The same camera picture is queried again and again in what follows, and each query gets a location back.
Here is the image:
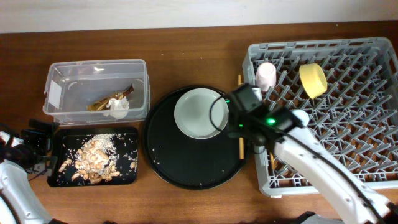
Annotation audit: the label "black rectangular tray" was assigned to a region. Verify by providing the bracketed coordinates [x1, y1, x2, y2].
[47, 126, 139, 187]

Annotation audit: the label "peanut shell food scraps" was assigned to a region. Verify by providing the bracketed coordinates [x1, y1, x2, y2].
[57, 133, 137, 184]

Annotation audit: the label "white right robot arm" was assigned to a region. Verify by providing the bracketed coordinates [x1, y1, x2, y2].
[229, 106, 397, 223]

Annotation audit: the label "white tissue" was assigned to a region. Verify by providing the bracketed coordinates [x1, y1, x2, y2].
[103, 97, 129, 119]

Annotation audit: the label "blue plastic cup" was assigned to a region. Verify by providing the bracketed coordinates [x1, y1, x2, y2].
[291, 109, 310, 126]

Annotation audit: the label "yellow bowl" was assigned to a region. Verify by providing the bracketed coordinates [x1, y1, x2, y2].
[299, 63, 328, 99]

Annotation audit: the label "wooden chopstick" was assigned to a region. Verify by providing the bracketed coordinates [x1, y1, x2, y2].
[269, 152, 275, 170]
[238, 74, 245, 160]

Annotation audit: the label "round black serving tray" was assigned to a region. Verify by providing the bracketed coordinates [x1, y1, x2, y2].
[142, 85, 246, 190]

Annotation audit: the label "gold snack wrapper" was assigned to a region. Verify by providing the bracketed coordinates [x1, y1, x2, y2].
[86, 85, 134, 111]

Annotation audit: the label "light grey plate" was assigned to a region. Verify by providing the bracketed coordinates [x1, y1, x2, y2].
[174, 88, 229, 139]

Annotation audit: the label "grey dishwasher rack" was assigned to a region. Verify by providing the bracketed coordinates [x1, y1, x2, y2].
[242, 37, 397, 189]

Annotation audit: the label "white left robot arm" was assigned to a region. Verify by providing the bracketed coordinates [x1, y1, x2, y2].
[1, 119, 61, 223]

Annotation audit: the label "pink plastic cup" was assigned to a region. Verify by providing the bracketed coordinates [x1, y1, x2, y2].
[255, 62, 277, 92]

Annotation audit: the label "clear plastic bin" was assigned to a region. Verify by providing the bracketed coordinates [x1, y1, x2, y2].
[43, 59, 150, 126]

